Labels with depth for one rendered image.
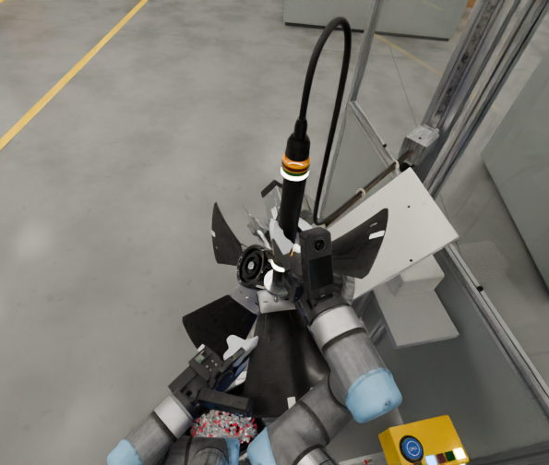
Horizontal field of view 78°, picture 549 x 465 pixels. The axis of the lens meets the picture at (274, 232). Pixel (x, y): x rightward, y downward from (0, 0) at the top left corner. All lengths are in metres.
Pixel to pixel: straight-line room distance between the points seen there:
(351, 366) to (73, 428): 1.80
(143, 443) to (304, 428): 0.33
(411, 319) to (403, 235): 0.45
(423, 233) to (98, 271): 2.08
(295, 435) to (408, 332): 0.82
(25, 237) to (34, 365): 0.98
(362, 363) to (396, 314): 0.83
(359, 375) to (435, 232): 0.53
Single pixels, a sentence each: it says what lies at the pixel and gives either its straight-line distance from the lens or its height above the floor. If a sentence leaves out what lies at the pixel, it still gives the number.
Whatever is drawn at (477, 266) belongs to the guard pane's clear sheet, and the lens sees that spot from 1.33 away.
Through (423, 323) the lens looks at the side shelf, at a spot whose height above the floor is 0.86.
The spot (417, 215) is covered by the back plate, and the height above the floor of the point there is 1.32.
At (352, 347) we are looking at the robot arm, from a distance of 0.52.
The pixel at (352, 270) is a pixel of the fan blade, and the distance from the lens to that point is 0.68.
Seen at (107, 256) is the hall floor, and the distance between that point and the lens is 2.60.
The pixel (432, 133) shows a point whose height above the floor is 1.40.
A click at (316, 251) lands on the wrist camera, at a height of 1.55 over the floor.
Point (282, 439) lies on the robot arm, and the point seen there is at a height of 1.40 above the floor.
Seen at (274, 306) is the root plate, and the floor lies 1.19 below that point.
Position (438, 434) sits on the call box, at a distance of 1.01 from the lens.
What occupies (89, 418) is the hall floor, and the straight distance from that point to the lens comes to 2.15.
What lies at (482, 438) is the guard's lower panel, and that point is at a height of 0.63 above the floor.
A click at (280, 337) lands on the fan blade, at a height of 1.19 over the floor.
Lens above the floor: 1.96
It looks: 50 degrees down
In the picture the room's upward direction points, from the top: 6 degrees clockwise
